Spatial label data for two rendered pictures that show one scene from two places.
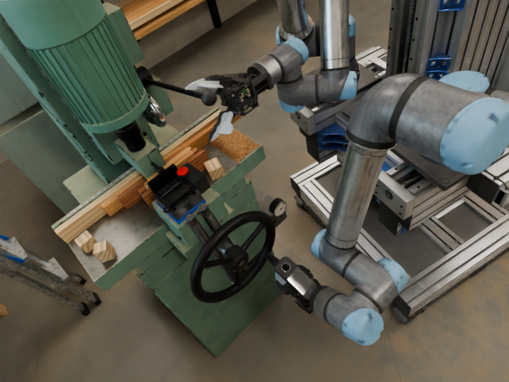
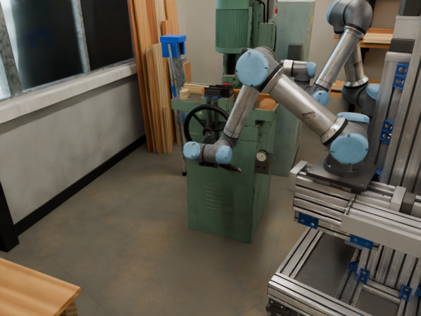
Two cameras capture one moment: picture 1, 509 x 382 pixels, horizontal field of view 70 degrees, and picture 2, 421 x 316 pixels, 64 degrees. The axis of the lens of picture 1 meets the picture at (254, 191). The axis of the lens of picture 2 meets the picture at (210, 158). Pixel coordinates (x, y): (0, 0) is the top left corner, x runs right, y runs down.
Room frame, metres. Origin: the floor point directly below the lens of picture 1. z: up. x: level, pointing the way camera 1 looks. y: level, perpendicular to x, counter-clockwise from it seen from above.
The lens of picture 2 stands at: (-0.50, -1.17, 1.45)
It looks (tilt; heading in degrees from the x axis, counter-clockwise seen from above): 26 degrees down; 51
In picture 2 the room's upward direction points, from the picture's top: straight up
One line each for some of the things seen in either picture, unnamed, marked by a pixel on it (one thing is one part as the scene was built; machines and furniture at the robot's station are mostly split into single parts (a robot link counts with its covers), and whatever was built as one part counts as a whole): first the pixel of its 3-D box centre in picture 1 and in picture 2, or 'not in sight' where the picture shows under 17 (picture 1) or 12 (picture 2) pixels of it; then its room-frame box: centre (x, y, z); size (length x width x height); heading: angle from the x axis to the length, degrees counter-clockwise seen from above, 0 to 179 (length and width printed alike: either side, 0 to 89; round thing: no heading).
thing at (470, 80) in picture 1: (459, 101); (350, 130); (0.67, -0.58, 0.98); 0.13 x 0.12 x 0.14; 29
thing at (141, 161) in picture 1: (141, 154); (231, 81); (0.84, 0.28, 0.99); 0.14 x 0.07 x 0.09; 30
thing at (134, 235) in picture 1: (179, 203); (222, 107); (0.73, 0.22, 0.87); 0.61 x 0.30 x 0.06; 120
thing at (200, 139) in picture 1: (179, 155); (245, 95); (0.87, 0.19, 0.92); 0.54 x 0.02 x 0.04; 120
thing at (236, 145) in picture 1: (232, 139); (267, 102); (0.87, 0.02, 0.92); 0.14 x 0.09 x 0.04; 30
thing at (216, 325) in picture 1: (192, 248); (232, 170); (0.93, 0.33, 0.35); 0.58 x 0.45 x 0.71; 30
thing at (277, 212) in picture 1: (277, 208); (262, 156); (0.77, -0.06, 0.65); 0.06 x 0.04 x 0.08; 120
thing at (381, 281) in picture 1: (374, 280); (218, 152); (0.34, -0.20, 0.85); 0.11 x 0.11 x 0.08; 29
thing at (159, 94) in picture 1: (151, 98); not in sight; (1.06, 0.23, 1.02); 0.09 x 0.07 x 0.12; 120
